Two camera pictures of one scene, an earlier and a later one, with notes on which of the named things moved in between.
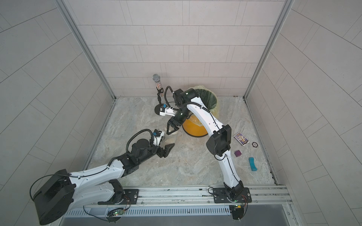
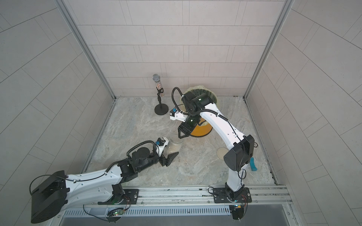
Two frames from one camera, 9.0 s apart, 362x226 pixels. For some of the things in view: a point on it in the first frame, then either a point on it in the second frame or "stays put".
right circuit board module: (237, 211) stays put
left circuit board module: (114, 214) stays put
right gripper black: (172, 120) → (189, 128)
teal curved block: (252, 165) stays put
